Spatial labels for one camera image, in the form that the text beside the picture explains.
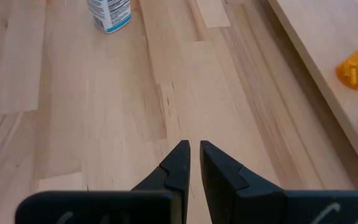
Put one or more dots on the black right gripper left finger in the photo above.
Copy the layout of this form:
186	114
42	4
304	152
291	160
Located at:
172	180

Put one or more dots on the wooden shelf board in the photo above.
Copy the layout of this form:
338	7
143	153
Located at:
337	31

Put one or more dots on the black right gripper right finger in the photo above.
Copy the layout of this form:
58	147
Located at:
225	186

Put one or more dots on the white medicine bottle blue label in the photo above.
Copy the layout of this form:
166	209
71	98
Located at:
110	15

